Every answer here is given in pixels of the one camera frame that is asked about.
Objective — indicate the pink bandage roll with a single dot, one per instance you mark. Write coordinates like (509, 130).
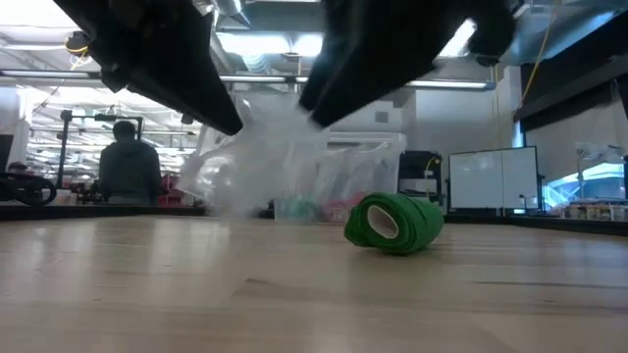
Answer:
(338, 210)

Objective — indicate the white plastic bin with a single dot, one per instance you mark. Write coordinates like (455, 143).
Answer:
(64, 197)

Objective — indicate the black equipment cart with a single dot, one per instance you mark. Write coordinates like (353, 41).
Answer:
(417, 166)

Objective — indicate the person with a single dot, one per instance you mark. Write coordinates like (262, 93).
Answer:
(17, 167)
(130, 169)

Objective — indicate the overhead LED light bar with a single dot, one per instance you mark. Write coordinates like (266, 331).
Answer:
(441, 84)

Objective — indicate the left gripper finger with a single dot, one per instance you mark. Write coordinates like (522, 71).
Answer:
(196, 93)

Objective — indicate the teal bandage roll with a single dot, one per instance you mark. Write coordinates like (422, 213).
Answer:
(299, 208)

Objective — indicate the clear plastic bag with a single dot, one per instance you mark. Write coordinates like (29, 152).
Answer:
(255, 166)

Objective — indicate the black background gantry frame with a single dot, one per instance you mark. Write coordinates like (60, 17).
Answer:
(64, 147)

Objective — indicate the grey wall vent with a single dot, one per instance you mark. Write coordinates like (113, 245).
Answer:
(382, 117)

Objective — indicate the clear plastic storage box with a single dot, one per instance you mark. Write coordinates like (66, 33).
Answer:
(363, 166)

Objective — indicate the red storage bins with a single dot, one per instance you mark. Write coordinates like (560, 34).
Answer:
(169, 193)

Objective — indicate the shelf of small items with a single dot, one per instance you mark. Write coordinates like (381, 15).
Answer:
(593, 211)

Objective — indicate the green elastic bandage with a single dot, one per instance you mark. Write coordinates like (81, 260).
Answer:
(407, 223)

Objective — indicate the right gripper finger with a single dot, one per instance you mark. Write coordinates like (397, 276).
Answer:
(373, 73)
(319, 73)

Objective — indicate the black dome security camera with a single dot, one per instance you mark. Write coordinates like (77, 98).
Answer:
(488, 61)

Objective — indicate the black curved equipment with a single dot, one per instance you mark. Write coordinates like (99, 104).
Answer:
(34, 188)

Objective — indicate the white rolling whiteboard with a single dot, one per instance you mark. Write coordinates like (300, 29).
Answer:
(490, 179)

